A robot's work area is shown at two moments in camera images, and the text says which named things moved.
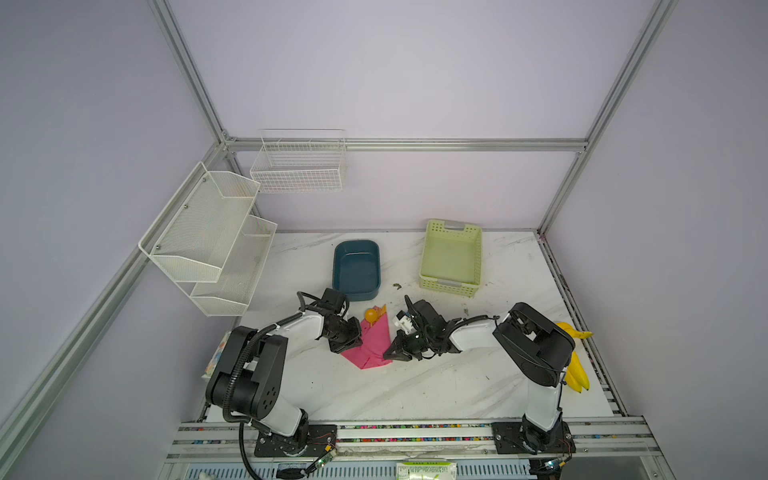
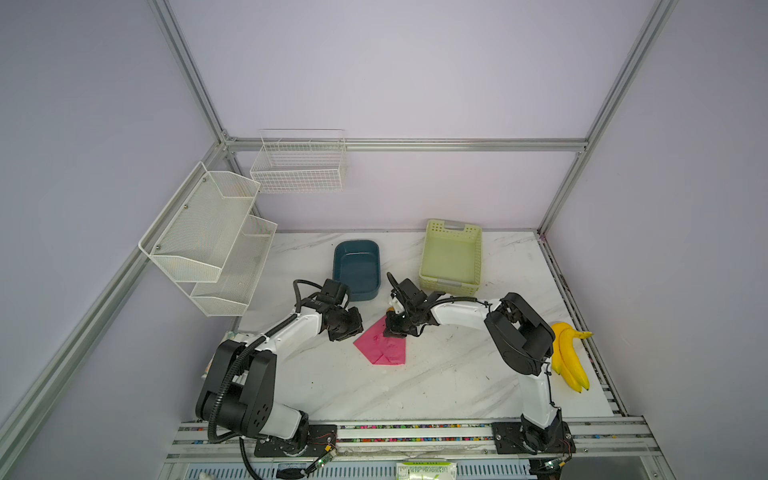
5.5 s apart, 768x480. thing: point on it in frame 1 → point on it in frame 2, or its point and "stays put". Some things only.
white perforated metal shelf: x=208 y=240 stays put
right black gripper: x=403 y=352 → x=392 y=331
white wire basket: x=301 y=161 stays put
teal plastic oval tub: x=356 y=269 stays put
